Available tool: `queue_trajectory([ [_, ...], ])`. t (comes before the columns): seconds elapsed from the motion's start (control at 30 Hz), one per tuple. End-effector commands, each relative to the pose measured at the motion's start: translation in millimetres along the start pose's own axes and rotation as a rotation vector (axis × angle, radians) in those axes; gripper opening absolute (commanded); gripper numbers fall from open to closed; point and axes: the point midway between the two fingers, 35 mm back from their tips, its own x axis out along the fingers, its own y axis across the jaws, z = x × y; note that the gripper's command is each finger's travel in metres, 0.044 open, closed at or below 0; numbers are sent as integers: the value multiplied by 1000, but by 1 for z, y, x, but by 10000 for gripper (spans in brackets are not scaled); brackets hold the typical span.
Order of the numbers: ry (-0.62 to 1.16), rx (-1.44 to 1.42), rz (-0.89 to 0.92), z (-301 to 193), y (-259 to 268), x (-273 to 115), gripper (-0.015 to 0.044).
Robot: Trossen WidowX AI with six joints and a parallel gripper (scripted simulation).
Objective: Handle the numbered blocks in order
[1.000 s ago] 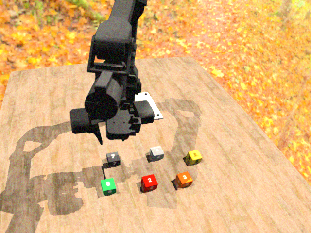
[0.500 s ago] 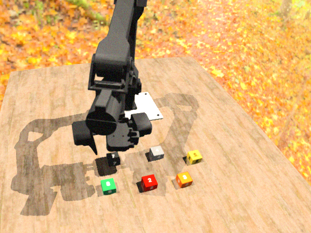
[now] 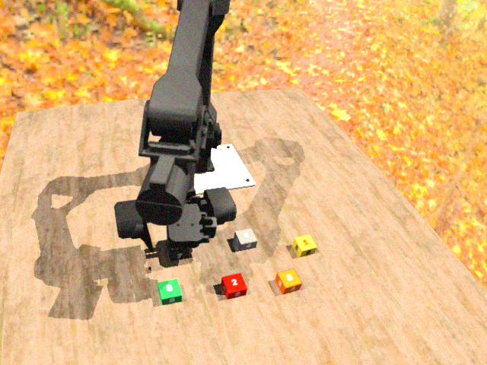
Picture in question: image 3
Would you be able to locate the orange block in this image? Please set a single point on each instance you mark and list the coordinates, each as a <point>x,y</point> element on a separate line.
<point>288,281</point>

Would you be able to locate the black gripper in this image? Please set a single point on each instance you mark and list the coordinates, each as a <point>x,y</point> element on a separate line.
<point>216,202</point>

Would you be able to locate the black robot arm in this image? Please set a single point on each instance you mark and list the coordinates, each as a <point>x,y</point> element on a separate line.
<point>180,111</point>

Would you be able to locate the yellow digit block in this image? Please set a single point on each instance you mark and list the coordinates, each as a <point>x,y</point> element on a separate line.
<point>304,246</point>

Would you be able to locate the red block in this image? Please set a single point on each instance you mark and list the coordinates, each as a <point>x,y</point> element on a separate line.
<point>233,286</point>

